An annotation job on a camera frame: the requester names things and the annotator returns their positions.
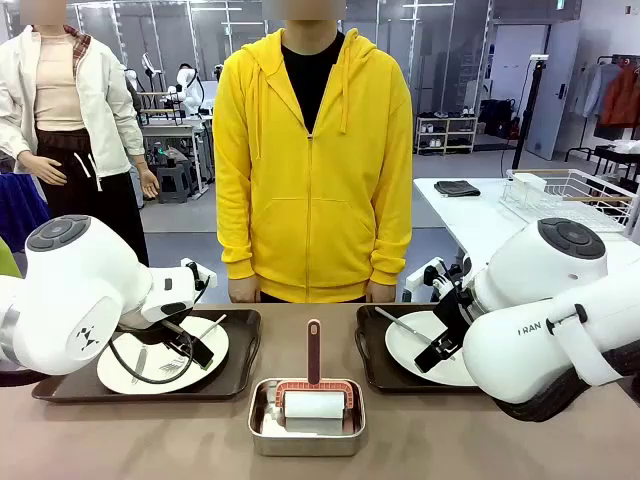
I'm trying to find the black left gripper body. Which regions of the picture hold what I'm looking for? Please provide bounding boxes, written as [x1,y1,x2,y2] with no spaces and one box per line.
[115,312,187,351]

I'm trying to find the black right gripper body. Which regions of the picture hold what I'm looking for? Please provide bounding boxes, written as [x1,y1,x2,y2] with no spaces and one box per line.
[432,287,475,347]

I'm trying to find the dark brown serving tray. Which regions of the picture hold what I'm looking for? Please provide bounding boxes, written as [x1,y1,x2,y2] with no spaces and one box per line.
[354,303,501,394]
[32,308,262,404]

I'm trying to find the person's left forearm yellow sleeve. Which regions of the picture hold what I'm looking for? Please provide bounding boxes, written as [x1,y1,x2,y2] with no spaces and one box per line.
[368,184,414,286]

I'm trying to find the person's right forearm yellow sleeve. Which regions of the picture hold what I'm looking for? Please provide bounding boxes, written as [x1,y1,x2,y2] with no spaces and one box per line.
[217,184,257,282]

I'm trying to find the person's left hand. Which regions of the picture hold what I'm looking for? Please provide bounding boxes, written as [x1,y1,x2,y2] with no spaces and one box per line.
[367,280,399,304]

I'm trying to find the person's right hand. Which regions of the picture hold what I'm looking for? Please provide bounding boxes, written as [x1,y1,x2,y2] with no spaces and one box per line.
[228,278,262,304]

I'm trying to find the white round plate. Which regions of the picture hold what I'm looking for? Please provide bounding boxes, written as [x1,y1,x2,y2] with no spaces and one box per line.
[96,314,230,395]
[384,310,481,387]

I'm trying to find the silver table knife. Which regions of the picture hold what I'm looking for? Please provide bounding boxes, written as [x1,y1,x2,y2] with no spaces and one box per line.
[130,344,149,385]

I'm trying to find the silver cutlery piece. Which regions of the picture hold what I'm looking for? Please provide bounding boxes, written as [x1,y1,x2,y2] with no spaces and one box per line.
[374,306,434,346]

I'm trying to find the white work table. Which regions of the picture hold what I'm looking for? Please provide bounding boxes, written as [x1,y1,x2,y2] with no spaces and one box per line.
[412,177,640,301]

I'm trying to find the dark folded cloth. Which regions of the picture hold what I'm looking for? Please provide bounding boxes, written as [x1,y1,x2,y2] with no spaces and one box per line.
[433,179,481,197]

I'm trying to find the rectangular stainless steel tray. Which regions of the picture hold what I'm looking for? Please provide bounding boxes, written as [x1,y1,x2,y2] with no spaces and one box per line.
[248,378,367,457]

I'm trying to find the dark plastic stool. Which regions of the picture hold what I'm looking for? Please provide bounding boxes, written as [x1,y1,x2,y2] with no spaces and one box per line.
[158,158,194,204]

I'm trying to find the green object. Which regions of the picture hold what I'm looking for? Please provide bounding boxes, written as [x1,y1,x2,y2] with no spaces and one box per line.
[0,237,24,279]

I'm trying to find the white shoe rack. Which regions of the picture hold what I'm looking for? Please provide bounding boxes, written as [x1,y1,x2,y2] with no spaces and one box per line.
[414,115,479,155]

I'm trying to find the blue cloth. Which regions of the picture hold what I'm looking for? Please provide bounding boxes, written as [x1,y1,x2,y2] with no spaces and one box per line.
[0,172,51,254]

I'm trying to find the person in yellow hoodie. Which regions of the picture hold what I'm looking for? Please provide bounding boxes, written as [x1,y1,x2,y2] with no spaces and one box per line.
[213,0,415,305]

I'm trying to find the white background desk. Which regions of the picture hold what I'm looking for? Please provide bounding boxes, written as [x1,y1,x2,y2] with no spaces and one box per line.
[139,112,216,201]

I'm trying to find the black bags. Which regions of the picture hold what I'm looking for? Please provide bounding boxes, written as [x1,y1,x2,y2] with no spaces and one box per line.
[479,98,516,139]

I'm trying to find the black tripod stand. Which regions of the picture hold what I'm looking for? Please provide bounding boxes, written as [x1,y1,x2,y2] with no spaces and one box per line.
[510,57,549,171]

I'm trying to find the black clothes rack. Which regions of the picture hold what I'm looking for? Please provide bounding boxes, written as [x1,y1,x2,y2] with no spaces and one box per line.
[564,53,640,161]

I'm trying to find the mannequin in white jacket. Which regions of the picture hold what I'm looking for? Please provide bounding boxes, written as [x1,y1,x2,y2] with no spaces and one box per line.
[0,0,161,266]

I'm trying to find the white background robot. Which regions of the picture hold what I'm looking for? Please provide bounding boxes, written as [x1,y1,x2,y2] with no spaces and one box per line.
[167,63,206,119]

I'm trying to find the grey hanging garment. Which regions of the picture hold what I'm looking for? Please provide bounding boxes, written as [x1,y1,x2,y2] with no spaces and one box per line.
[569,62,621,119]

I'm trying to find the orange hanging garment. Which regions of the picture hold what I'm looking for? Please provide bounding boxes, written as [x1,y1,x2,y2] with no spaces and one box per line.
[599,64,640,129]

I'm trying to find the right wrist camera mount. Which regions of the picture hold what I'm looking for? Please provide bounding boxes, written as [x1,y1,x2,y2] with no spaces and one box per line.
[404,255,474,301]

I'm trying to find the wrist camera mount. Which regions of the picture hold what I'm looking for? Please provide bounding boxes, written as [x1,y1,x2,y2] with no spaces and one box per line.
[179,257,219,304]
[404,255,474,301]

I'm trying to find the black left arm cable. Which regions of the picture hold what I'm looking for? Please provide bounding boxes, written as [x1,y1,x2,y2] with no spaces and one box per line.
[108,327,195,385]

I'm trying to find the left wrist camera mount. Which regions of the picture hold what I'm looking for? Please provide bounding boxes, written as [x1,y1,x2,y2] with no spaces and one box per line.
[179,257,219,304]

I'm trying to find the black right arm cable sleeve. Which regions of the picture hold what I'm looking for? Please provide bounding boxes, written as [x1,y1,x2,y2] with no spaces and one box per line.
[492,344,640,424]

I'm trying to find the red handled lint roller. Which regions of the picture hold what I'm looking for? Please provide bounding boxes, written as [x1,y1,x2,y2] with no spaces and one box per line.
[273,318,355,434]

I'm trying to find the white wire dish rack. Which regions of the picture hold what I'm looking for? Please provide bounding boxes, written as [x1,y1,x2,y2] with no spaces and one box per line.
[499,168,637,234]

